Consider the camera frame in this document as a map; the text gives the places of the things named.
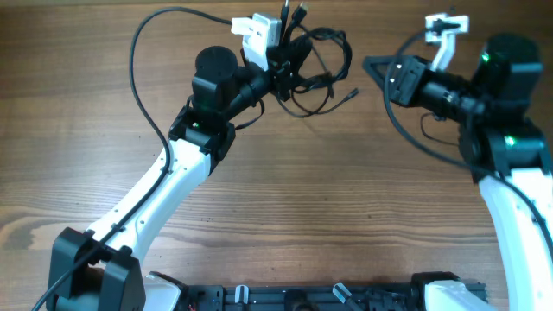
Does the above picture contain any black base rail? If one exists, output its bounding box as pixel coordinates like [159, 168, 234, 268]
[176, 283, 423, 311]

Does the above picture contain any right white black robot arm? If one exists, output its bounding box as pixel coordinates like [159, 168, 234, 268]
[363, 33, 552, 310]

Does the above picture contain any thick black cable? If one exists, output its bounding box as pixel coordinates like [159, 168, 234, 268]
[279, 0, 352, 94]

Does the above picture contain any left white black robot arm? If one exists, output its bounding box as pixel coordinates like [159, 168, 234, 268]
[36, 46, 305, 310]

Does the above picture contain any thin black USB cable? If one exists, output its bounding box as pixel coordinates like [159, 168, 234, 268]
[274, 55, 360, 119]

